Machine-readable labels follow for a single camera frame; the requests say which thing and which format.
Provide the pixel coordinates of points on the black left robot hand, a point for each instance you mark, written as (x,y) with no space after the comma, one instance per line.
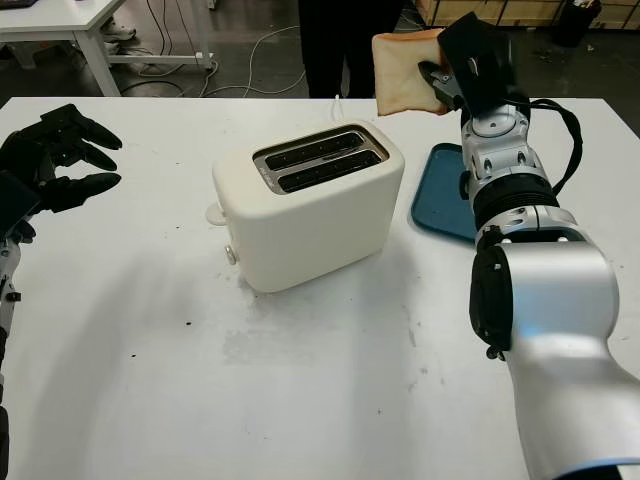
(27,147)

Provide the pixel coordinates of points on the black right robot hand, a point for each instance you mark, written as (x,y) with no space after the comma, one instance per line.
(442,82)

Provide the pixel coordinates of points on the toast slice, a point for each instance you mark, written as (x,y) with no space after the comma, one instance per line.
(400,75)

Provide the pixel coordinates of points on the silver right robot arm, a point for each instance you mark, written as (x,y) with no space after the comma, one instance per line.
(550,300)

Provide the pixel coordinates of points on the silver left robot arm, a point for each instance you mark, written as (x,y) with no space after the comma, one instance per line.
(6,280)

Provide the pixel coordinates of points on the person in beige sweater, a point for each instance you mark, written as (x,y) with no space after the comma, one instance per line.
(340,45)

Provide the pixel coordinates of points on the cream toaster lever knob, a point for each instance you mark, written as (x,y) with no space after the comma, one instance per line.
(215,215)

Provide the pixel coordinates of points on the cream two-slot toaster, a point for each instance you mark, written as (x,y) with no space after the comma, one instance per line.
(310,235)

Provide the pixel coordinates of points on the grey plastic stool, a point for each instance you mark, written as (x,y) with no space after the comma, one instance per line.
(22,57)

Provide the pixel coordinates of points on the stacked wooden crates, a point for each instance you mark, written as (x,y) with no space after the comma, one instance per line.
(500,11)

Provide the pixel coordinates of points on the blue plastic tray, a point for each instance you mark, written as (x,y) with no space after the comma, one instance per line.
(440,200)

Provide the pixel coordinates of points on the white desk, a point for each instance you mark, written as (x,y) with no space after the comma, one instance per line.
(60,22)

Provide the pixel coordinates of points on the black trash bin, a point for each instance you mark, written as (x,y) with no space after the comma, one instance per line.
(575,25)

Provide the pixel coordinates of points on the black laptop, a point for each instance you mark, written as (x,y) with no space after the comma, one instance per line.
(15,3)

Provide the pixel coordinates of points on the white sneakers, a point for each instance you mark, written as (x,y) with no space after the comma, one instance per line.
(119,34)

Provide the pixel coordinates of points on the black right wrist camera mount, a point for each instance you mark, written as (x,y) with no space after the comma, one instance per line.
(475,60)

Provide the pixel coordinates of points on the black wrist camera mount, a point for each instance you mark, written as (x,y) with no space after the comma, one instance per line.
(475,60)
(17,200)

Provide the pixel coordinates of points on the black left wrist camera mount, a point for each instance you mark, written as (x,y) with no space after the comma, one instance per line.
(17,200)

